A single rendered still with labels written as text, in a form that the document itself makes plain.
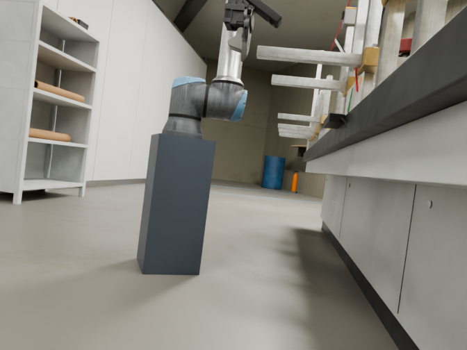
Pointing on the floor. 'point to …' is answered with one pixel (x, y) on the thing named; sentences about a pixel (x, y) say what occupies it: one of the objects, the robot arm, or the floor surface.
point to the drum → (273, 172)
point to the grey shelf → (7, 98)
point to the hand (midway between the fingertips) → (244, 57)
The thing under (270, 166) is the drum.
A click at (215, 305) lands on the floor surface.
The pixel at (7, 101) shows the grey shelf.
